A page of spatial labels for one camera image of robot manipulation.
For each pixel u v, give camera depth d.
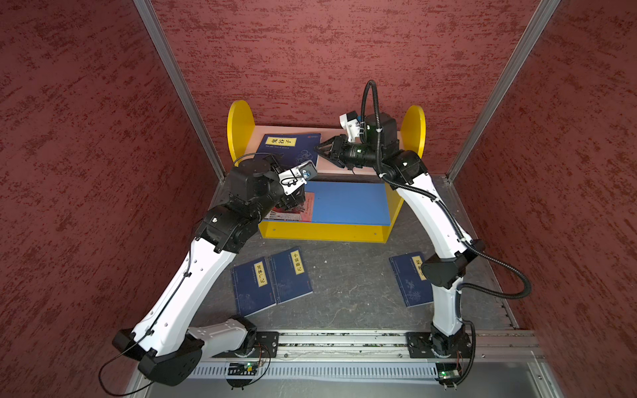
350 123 0.62
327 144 0.63
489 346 0.76
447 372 0.71
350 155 0.59
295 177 0.49
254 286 0.85
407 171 0.50
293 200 0.56
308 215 0.89
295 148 0.70
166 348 0.36
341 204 0.94
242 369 0.71
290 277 0.88
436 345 0.66
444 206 1.17
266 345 0.74
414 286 0.85
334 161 0.65
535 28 0.74
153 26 0.74
